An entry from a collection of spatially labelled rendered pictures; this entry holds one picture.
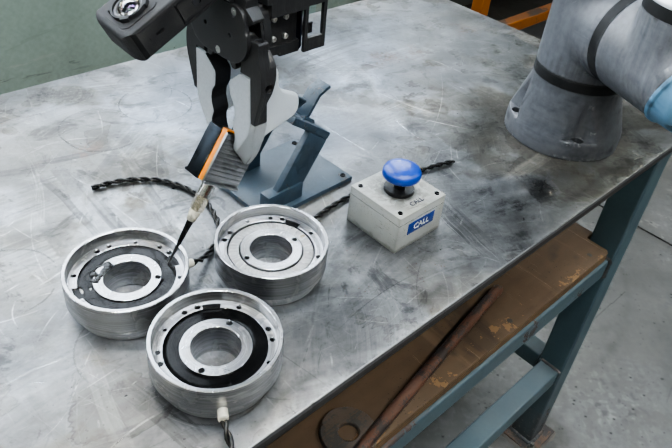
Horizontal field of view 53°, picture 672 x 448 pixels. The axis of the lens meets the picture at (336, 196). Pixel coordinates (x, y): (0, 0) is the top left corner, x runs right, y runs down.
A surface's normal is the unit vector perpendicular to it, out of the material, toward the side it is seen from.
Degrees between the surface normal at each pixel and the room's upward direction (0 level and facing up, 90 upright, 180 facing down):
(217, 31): 90
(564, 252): 0
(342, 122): 0
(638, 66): 92
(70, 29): 90
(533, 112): 73
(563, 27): 92
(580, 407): 0
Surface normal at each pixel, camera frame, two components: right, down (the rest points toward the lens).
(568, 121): -0.25, 0.29
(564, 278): 0.09, -0.80
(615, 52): -0.93, 0.08
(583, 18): -0.88, -0.09
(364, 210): -0.73, 0.36
